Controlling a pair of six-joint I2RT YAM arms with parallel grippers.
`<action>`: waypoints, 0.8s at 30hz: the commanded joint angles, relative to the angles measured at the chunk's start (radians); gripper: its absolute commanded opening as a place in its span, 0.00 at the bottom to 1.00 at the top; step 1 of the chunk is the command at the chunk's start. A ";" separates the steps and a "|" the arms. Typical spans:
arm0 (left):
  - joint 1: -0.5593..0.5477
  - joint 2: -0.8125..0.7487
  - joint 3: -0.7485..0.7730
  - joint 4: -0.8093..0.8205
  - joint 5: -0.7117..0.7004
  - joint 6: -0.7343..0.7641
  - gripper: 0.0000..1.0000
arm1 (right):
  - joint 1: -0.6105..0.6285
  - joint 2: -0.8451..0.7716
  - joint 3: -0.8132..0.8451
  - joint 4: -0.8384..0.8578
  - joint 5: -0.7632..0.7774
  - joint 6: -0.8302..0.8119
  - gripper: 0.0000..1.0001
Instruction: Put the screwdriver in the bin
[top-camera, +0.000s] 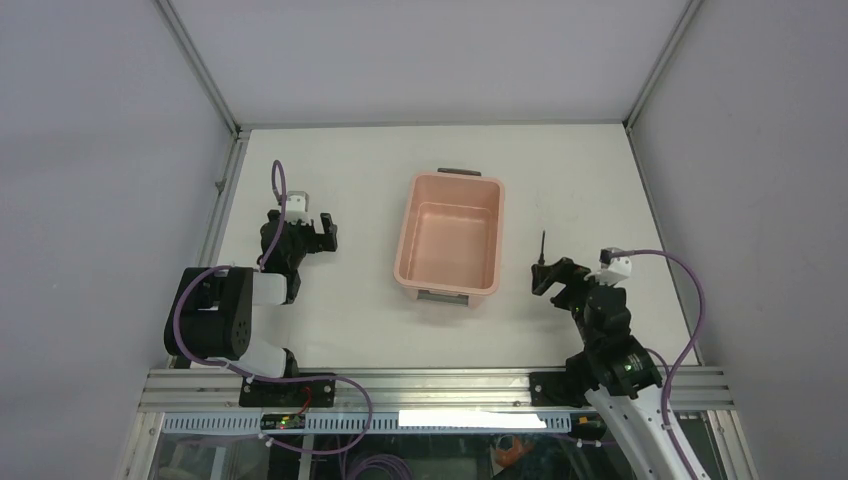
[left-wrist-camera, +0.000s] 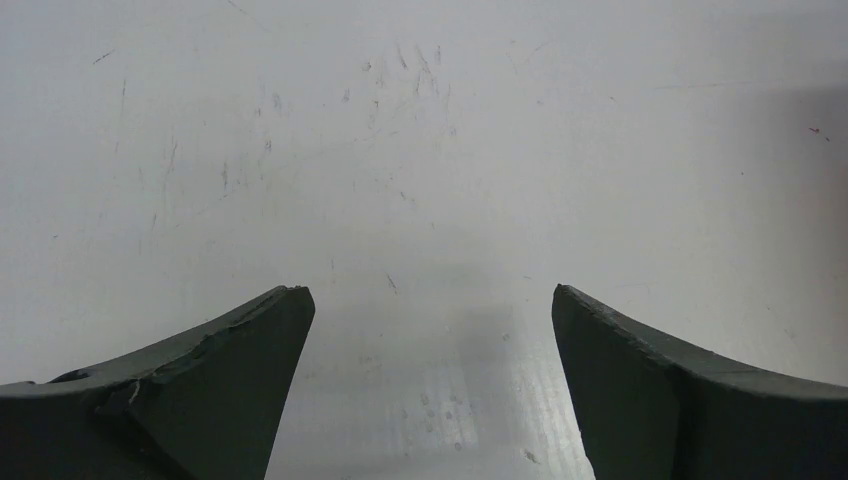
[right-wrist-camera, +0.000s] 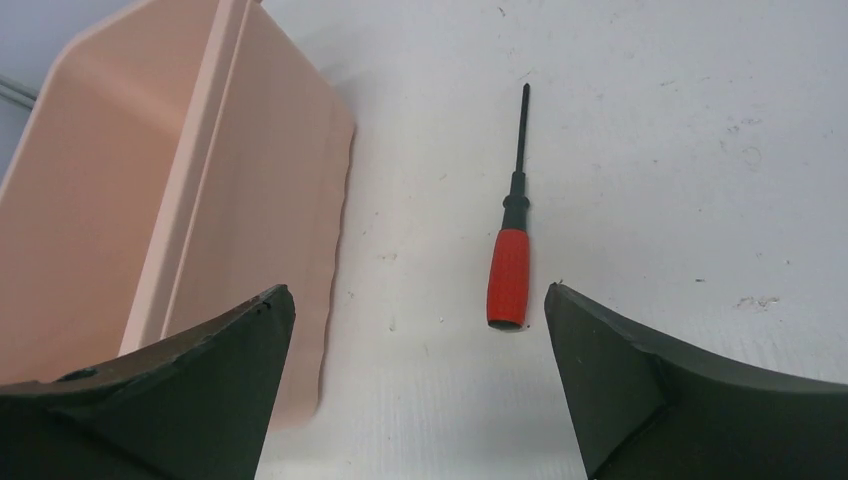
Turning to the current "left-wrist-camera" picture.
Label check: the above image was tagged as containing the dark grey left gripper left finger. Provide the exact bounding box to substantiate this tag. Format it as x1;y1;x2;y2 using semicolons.
1;286;315;479

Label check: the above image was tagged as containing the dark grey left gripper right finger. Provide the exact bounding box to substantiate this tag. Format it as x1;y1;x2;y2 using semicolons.
552;285;847;479

